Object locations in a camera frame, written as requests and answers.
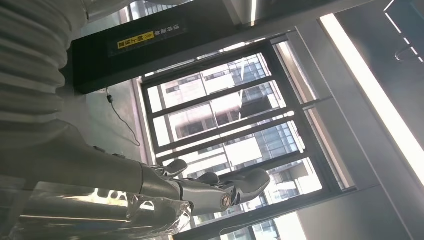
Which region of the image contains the long ceiling light strip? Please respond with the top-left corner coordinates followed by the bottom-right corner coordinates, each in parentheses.
top-left (318, 13), bottom-right (424, 187)

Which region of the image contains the black inbound scanner machine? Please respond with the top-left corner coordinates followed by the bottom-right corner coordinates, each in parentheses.
top-left (71, 0), bottom-right (375, 96)

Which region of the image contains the thin black power cable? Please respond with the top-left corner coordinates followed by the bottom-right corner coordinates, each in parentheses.
top-left (105, 87), bottom-right (142, 148)

